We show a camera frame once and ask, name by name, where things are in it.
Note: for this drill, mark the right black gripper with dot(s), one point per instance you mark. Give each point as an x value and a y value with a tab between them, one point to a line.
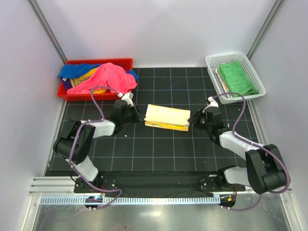
194	120

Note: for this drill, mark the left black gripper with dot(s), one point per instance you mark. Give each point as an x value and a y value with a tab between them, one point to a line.
136	113

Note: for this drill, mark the yellow white towel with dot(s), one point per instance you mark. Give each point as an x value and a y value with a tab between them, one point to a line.
167	118

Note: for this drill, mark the green towel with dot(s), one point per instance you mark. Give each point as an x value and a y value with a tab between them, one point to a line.
236	79

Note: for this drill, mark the printed rabbit towel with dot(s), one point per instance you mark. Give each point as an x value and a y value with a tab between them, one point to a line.
225	87

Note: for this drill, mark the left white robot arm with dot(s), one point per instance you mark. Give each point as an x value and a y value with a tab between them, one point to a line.
74	142

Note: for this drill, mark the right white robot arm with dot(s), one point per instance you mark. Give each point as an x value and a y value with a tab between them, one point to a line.
265	170

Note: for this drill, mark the black grid mat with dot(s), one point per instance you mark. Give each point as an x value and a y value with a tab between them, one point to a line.
141	148

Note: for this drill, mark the pink towel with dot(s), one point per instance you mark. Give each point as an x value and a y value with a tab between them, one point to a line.
103	87

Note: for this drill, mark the red plastic bin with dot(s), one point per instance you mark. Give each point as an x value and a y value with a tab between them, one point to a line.
126	63

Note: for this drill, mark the white perforated basket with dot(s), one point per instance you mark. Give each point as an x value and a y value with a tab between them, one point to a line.
214	60

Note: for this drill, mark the purple yellow towel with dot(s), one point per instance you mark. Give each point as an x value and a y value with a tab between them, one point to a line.
73	75

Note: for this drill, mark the blue towel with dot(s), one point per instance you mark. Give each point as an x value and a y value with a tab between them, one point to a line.
106	73

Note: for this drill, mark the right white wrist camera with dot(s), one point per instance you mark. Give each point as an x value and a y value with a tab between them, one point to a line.
211	104

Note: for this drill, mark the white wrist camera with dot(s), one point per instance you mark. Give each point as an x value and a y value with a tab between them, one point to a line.
127	97
211	104

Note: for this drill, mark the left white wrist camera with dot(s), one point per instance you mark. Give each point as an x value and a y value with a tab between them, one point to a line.
127	97

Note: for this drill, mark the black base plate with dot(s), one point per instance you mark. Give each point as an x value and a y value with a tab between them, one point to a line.
189	184

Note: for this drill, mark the aluminium frame rail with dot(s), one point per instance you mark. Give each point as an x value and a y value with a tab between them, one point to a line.
51	185

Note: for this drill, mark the slotted cable duct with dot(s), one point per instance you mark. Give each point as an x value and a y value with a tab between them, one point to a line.
96	200

